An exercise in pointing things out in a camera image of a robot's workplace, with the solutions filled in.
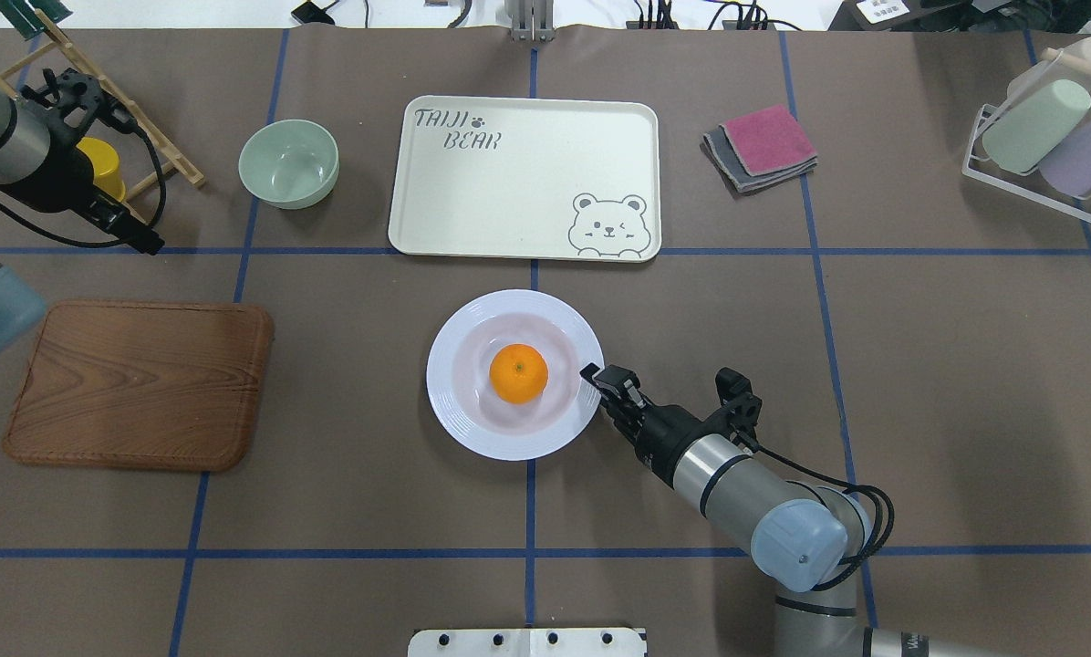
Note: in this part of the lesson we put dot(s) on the cream bear tray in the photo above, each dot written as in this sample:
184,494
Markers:
527,179

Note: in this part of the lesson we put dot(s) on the wooden dish rack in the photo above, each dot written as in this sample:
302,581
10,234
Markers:
32,19

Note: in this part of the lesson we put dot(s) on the brown wooden cutting board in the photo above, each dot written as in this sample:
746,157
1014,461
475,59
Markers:
142,385

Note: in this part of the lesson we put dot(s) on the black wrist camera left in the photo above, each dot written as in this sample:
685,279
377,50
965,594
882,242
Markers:
69,103

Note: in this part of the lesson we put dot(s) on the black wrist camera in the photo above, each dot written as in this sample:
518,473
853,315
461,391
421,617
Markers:
739,411
69,103

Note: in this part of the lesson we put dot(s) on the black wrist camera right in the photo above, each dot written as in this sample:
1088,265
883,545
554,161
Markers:
739,411

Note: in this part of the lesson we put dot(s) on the wooden rod handle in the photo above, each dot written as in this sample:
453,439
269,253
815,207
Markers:
1057,57

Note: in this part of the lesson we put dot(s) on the green cup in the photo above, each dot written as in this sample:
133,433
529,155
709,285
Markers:
1031,129

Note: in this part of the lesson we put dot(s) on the green ceramic bowl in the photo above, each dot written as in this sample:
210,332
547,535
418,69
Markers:
290,164

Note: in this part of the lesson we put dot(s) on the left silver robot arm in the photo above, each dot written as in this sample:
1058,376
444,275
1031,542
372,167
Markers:
24,142

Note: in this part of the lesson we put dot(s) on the pink cloth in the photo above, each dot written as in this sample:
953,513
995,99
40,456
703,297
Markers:
768,141

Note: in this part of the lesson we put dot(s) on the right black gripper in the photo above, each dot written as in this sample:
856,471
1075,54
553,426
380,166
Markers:
665,431

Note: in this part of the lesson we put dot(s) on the grey cloth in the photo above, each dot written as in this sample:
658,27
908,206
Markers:
743,182

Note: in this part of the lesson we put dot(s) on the white wire cup rack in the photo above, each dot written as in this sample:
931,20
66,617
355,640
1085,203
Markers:
1031,186

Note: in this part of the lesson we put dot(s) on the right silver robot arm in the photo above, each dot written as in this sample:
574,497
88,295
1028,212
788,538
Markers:
811,536

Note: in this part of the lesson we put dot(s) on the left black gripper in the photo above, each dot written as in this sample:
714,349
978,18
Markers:
62,185

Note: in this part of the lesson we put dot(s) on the yellow mug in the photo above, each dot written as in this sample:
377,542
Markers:
106,167

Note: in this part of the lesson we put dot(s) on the white round plate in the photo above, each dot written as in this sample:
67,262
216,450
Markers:
460,391

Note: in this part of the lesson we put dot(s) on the orange fruit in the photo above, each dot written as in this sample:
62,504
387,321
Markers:
518,373

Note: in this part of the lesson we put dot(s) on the aluminium frame post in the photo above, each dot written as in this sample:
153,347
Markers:
532,21

